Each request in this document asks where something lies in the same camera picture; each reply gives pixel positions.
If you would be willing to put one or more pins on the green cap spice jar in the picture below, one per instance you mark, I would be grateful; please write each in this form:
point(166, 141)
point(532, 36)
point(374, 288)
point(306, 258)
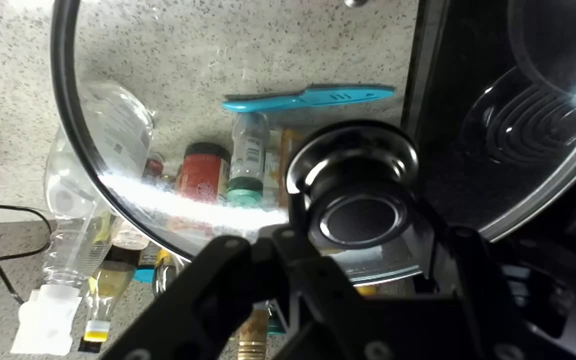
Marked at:
point(248, 159)

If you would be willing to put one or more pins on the black electric stove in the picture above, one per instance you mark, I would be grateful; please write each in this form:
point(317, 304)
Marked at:
point(491, 103)

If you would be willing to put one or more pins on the red spice jar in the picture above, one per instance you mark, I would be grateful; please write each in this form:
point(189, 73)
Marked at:
point(203, 171)

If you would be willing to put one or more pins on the glass lid with black knob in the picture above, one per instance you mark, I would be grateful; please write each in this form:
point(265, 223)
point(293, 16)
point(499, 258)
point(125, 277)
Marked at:
point(344, 177)

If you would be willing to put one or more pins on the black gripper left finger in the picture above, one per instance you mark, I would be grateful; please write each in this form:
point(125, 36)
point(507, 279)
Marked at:
point(212, 297)

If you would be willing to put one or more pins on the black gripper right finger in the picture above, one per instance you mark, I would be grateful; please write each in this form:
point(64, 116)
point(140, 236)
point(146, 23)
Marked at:
point(456, 258)

